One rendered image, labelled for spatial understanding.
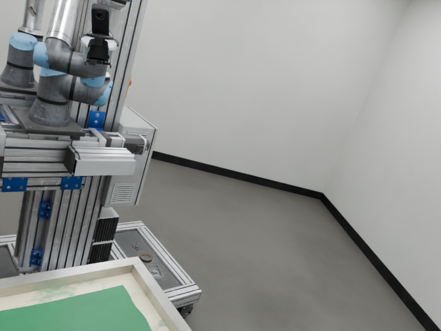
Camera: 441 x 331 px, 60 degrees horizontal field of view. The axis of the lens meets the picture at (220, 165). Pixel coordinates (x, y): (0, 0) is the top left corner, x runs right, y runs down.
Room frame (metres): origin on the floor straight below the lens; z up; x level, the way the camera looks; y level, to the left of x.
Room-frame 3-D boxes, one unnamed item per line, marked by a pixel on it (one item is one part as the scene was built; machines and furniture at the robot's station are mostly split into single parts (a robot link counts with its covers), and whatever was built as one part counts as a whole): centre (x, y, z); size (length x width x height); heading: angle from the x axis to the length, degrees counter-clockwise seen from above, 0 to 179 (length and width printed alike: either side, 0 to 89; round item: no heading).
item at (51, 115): (1.43, 0.72, 1.31); 0.15 x 0.15 x 0.10
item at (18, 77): (1.78, 1.07, 1.31); 0.15 x 0.15 x 0.10
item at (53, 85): (1.44, 0.71, 1.42); 0.13 x 0.12 x 0.14; 112
